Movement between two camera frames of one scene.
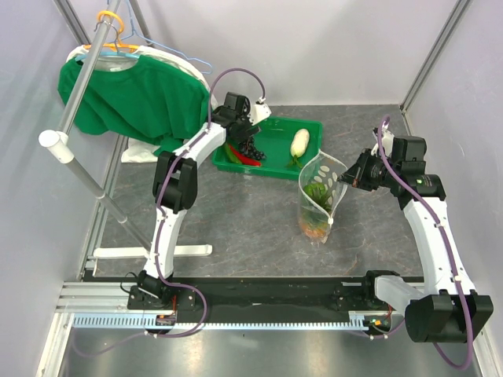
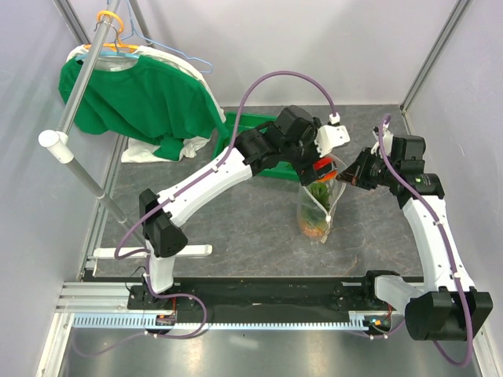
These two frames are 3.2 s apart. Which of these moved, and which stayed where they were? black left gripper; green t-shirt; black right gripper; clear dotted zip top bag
Moved: black left gripper
Stayed: black right gripper; green t-shirt; clear dotted zip top bag
